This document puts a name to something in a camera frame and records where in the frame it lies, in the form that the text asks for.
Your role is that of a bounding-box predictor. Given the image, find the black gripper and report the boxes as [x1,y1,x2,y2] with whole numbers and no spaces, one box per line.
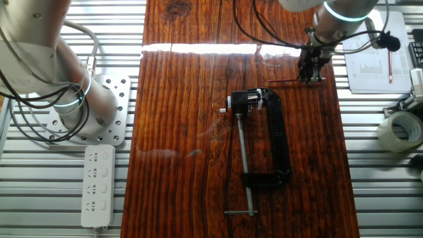
[297,48,328,83]

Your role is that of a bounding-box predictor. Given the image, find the printed white paper sheets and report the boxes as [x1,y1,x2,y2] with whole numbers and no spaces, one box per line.
[341,11,414,95]

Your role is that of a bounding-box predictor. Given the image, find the red pen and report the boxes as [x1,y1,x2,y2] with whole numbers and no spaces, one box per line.
[387,49,395,85]

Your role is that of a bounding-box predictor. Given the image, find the clear tape roll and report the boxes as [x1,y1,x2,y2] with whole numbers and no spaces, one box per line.
[376,110,423,153]

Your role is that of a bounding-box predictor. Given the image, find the black keyboard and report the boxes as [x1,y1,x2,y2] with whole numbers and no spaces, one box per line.
[408,28,423,69]

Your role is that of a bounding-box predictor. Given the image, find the brown wooden board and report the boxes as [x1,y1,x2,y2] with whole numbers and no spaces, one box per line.
[120,0,361,238]

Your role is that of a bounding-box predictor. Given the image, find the white power strip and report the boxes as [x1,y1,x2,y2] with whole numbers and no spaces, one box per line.
[80,143,116,238]

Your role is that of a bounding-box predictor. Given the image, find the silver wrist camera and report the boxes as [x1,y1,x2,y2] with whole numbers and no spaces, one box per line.
[363,15,383,50]

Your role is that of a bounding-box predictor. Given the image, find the small metal bracket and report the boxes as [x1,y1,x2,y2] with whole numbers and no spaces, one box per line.
[383,95,420,119]

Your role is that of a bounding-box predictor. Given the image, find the silver ribbed camera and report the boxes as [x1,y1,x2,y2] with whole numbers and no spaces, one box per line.
[409,67,423,100]

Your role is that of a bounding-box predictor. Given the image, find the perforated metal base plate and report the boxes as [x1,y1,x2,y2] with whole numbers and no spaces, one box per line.
[45,74,132,147]

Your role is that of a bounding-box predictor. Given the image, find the grey cable with connector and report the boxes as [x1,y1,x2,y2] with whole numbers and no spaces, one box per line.
[61,19,100,78]

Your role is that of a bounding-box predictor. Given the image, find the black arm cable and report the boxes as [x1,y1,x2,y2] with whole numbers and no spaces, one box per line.
[0,64,91,144]

